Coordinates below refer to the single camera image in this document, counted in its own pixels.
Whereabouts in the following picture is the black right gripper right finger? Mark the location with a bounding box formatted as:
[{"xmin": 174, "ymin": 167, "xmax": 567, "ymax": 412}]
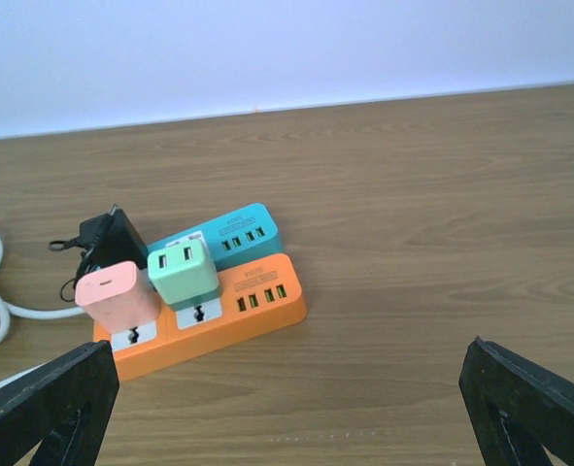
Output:
[{"xmin": 458, "ymin": 337, "xmax": 574, "ymax": 465}]

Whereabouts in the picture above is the black power adapter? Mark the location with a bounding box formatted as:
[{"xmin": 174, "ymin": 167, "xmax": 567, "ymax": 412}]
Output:
[{"xmin": 48, "ymin": 205, "xmax": 149, "ymax": 303}]

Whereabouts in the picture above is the teal power strip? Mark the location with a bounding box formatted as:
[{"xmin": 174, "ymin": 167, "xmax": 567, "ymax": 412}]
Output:
[{"xmin": 148, "ymin": 203, "xmax": 284, "ymax": 272}]

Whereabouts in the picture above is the white orange-strip cable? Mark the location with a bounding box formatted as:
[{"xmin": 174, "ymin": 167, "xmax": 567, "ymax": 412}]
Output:
[{"xmin": 0, "ymin": 363, "xmax": 45, "ymax": 402}]

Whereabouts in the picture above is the pink charger plug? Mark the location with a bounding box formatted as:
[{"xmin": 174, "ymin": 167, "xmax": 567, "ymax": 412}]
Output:
[{"xmin": 75, "ymin": 261, "xmax": 160, "ymax": 334}]

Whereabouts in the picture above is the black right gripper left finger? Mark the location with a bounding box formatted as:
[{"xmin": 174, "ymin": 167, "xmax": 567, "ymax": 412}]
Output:
[{"xmin": 0, "ymin": 340, "xmax": 119, "ymax": 465}]

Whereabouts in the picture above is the orange power strip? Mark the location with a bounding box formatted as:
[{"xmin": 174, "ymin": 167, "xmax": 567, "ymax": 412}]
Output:
[{"xmin": 93, "ymin": 253, "xmax": 307, "ymax": 381}]

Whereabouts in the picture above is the green charger plug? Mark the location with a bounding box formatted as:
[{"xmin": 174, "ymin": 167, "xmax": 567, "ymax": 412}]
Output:
[{"xmin": 148, "ymin": 239, "xmax": 219, "ymax": 311}]

